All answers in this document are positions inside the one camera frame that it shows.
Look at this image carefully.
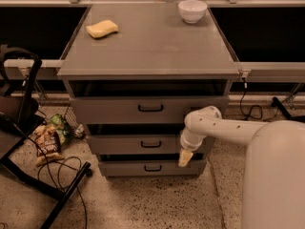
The grey drawer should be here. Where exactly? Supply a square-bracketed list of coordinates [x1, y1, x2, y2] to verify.
[71, 96, 229, 124]
[85, 133, 217, 156]
[98, 159, 206, 177]

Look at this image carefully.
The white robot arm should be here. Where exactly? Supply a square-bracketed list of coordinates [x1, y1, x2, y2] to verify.
[178, 106, 305, 229]

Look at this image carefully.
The grey bottom drawer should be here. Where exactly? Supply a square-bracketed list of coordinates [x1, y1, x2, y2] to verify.
[98, 159, 206, 177]

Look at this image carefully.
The grey drawer cabinet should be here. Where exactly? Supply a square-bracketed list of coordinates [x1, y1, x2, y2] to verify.
[59, 3, 238, 164]

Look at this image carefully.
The grey top drawer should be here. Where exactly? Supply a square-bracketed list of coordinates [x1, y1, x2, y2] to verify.
[71, 96, 229, 124]

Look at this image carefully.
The black stand leg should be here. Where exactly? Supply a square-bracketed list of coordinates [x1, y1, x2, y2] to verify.
[272, 97, 305, 123]

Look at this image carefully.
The metal railing bar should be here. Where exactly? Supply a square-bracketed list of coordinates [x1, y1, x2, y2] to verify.
[3, 59, 305, 83]

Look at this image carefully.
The green snack bag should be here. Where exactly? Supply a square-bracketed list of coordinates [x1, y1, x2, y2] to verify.
[50, 114, 71, 145]

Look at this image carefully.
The brown chip bag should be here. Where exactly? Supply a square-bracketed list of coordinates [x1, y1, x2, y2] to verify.
[34, 125, 64, 166]

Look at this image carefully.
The white bowl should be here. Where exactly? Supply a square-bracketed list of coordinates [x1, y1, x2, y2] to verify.
[178, 0, 208, 24]

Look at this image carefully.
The yellow sponge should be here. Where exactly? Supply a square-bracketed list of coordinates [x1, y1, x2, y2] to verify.
[86, 20, 118, 39]

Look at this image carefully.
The black power adapter cable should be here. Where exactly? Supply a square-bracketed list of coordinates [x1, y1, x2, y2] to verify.
[238, 76, 280, 122]

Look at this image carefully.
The black floor cable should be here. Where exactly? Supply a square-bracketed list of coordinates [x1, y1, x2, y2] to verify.
[27, 136, 89, 229]

